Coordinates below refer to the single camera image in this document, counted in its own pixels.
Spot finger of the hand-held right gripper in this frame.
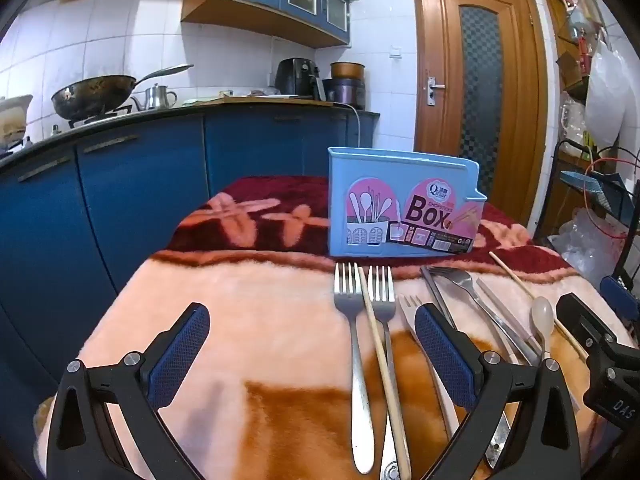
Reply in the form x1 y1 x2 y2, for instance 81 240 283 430
556 292 618 357
600 275 640 321

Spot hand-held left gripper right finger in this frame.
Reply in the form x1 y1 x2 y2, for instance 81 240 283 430
415 304 581 480

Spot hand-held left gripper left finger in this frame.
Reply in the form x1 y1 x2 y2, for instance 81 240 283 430
47 302 211 480

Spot beige plastic spoon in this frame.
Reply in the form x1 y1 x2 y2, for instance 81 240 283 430
530 296 557 361

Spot small pale fork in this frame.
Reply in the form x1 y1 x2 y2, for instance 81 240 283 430
398 294 460 438

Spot wooden chopstick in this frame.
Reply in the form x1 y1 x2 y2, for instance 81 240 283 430
489 251 590 361
358 266 412 480

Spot silver metal chopstick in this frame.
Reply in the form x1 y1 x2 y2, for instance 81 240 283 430
476 277 543 356

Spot wide-headed steel fork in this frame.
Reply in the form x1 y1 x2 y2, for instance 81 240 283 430
427 266 541 368

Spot blue utensil holder box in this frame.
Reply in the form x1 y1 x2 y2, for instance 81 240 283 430
327 147 488 258

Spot pink and maroon fleece blanket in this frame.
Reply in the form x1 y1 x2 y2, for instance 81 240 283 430
32 175 631 480

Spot dark metal chopstick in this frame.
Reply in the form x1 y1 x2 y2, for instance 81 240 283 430
420 266 458 331

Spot clear plastic bag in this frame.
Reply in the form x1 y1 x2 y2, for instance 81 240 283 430
547 207 628 286

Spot blue tray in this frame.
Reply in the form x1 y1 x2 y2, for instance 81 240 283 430
560 170 628 211

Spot black metal rack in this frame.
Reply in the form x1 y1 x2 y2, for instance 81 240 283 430
532 139 640 331

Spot blue base cabinets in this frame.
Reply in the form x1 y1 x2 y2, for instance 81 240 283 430
0 109 381 411

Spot white plastic bag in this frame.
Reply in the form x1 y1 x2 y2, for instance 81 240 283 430
584 40 632 148

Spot dark kitchen countertop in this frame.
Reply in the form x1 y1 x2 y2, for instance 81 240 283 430
0 99 381 161

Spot steel kettle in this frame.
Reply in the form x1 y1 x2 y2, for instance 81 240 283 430
131 84 178 111

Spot wooden door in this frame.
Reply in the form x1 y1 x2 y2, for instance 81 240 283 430
411 0 550 228

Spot wooden shelf unit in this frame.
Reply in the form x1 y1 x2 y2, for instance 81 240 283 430
542 0 616 106

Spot black wok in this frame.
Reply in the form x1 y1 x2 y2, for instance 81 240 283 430
51 64 194 122

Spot dark steel pot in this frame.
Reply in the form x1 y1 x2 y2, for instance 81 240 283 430
322 78 366 106

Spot black air fryer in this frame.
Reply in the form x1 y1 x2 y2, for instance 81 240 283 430
275 57 327 102

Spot red cable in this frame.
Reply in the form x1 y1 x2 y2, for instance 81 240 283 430
580 157 640 241

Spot white power cable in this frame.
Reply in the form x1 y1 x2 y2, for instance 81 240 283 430
330 101 362 146

